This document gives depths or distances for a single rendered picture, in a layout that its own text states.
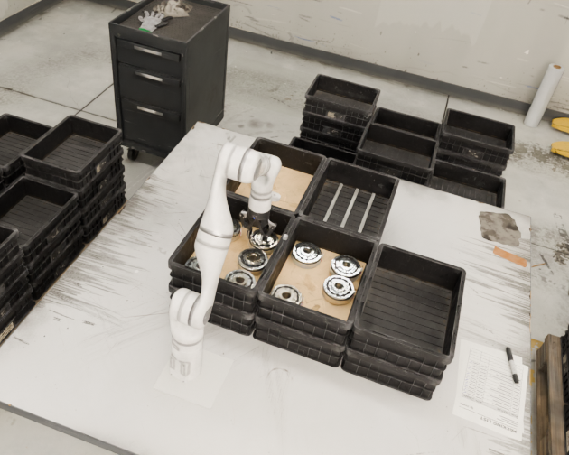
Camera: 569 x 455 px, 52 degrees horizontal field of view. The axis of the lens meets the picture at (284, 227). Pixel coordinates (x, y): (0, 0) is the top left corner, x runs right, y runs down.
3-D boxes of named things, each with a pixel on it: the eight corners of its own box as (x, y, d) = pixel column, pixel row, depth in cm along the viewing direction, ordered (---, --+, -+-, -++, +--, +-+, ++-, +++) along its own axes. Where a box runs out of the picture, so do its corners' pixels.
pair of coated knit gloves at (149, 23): (154, 35, 310) (154, 30, 308) (123, 26, 312) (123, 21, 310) (175, 19, 328) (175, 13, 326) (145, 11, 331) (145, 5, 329)
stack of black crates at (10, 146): (17, 223, 296) (4, 169, 273) (-33, 206, 300) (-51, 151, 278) (63, 180, 325) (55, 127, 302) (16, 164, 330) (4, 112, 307)
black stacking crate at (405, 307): (440, 385, 174) (452, 362, 166) (345, 350, 179) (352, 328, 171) (455, 292, 203) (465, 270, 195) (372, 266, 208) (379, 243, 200)
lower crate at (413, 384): (430, 404, 181) (442, 383, 173) (338, 372, 186) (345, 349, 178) (445, 313, 210) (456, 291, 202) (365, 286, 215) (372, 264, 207)
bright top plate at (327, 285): (347, 304, 187) (348, 302, 186) (318, 292, 189) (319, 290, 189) (358, 283, 194) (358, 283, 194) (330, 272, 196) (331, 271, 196)
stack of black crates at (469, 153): (488, 186, 370) (515, 125, 340) (485, 214, 348) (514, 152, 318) (425, 168, 376) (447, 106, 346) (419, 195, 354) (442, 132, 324)
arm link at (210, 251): (226, 240, 152) (193, 228, 153) (198, 335, 156) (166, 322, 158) (237, 236, 161) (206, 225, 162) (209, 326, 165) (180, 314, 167)
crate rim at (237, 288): (255, 299, 177) (256, 293, 176) (165, 267, 182) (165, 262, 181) (295, 220, 206) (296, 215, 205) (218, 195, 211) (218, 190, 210)
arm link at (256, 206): (281, 199, 200) (283, 184, 196) (266, 217, 192) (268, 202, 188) (257, 189, 202) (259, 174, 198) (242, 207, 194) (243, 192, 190)
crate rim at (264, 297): (350, 331, 172) (351, 326, 171) (255, 299, 177) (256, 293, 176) (377, 246, 201) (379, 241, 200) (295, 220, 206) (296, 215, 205)
